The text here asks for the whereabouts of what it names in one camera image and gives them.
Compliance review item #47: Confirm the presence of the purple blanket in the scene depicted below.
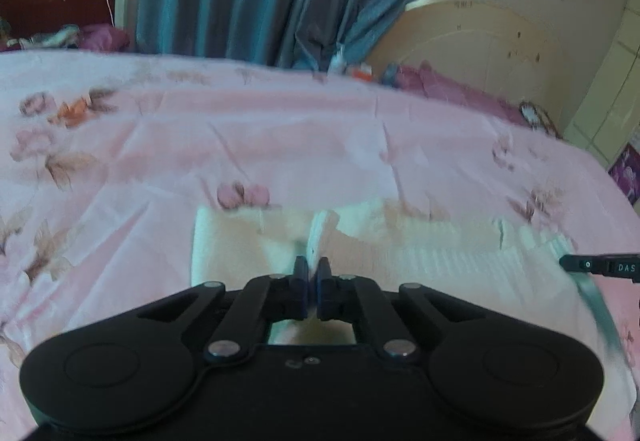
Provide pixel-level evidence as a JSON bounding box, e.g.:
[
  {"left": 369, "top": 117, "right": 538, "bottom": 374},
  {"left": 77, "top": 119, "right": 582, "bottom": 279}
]
[{"left": 382, "top": 61, "right": 528, "bottom": 124}]

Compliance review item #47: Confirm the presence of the plaid pillow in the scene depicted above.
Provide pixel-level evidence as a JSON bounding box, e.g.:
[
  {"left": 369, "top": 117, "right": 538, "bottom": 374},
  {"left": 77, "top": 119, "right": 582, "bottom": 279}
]
[{"left": 519, "top": 100, "right": 562, "bottom": 138}]

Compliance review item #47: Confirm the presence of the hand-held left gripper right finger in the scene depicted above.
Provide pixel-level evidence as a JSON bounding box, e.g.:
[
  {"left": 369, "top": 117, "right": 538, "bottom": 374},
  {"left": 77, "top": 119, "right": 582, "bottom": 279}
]
[{"left": 316, "top": 257, "right": 484, "bottom": 363}]

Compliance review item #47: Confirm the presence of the purple wall poster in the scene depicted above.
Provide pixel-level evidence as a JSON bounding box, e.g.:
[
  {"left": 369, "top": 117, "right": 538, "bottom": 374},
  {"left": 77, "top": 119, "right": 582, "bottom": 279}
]
[{"left": 607, "top": 141, "right": 640, "bottom": 208}]

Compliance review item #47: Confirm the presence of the white knit sweater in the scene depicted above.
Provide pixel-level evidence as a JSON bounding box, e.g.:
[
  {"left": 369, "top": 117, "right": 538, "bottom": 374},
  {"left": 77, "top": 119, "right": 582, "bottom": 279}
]
[{"left": 191, "top": 198, "right": 629, "bottom": 348}]

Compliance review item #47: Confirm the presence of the pink floral bedsheet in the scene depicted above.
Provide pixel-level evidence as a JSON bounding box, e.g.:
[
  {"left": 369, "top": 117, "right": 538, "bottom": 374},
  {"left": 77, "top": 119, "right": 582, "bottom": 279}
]
[{"left": 0, "top": 48, "right": 640, "bottom": 424}]

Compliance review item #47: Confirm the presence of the cream round headboard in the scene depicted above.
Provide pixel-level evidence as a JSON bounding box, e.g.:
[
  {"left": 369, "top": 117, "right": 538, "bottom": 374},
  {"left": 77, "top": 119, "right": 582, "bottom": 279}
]
[{"left": 364, "top": 0, "right": 572, "bottom": 134}]

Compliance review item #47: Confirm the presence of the purple pillow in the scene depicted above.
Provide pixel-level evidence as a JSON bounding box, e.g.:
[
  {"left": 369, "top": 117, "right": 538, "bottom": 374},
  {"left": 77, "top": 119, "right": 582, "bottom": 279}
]
[{"left": 79, "top": 23, "right": 133, "bottom": 54}]

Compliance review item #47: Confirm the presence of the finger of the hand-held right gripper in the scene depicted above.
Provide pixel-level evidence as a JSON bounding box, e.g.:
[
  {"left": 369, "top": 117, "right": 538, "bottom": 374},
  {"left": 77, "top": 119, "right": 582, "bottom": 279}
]
[{"left": 558, "top": 254, "right": 608, "bottom": 276}]

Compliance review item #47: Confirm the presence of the crumpled light cloth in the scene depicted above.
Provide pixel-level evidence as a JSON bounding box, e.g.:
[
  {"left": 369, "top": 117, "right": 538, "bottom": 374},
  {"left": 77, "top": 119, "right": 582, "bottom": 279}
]
[{"left": 17, "top": 25, "right": 82, "bottom": 50}]

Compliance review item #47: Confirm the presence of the cream wardrobe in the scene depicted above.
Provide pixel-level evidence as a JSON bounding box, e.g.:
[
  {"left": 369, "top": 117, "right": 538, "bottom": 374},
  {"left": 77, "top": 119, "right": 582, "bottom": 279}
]
[{"left": 564, "top": 0, "right": 640, "bottom": 174}]

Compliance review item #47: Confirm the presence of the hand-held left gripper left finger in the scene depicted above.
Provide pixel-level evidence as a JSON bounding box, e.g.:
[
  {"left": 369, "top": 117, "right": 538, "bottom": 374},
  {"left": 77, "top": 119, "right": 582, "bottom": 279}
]
[{"left": 135, "top": 256, "right": 311, "bottom": 363}]

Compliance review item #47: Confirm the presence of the white pump bottle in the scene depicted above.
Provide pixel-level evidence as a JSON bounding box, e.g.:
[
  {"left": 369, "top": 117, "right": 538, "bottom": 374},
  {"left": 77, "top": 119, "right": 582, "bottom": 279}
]
[{"left": 328, "top": 44, "right": 347, "bottom": 76}]

